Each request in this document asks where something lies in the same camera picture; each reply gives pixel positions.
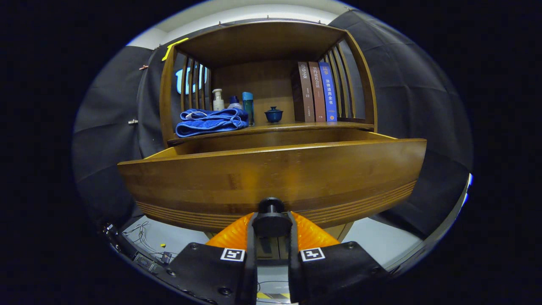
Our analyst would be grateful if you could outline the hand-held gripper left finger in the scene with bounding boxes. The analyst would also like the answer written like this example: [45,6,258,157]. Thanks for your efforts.
[163,212,258,305]

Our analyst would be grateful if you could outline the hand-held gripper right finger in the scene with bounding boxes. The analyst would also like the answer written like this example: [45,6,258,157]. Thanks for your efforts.
[288,211,392,304]

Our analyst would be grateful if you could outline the wooden drawer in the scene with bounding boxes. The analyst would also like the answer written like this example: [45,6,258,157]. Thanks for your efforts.
[117,129,427,238]

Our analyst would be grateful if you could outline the wooden countertop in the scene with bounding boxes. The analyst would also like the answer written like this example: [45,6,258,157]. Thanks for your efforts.
[167,122,374,142]

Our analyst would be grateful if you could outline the wooden cabinet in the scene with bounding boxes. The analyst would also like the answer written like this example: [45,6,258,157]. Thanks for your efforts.
[159,20,378,260]

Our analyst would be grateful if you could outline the dark electronic device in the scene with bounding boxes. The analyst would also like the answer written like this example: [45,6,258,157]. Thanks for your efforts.
[133,251,174,274]

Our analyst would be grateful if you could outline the blue folded towel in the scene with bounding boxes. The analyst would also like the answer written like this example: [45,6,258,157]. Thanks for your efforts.
[175,108,249,138]

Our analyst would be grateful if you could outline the blue lidded teacup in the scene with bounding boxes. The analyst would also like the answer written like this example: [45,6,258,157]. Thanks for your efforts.
[265,106,284,124]

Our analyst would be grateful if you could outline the teal bottle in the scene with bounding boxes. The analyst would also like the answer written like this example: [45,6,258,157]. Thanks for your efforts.
[242,92,255,126]

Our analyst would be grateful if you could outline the blue book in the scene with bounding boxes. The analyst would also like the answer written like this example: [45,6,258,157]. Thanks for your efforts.
[318,62,338,122]

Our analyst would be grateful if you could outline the reddish brown book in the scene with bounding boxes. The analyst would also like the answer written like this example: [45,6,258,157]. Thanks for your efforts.
[308,61,327,122]

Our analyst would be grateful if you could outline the dark brown book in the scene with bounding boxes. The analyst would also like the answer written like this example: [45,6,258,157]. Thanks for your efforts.
[291,62,316,123]

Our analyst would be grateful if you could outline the thin floor cables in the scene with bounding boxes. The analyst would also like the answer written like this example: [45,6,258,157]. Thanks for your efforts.
[123,220,170,257]

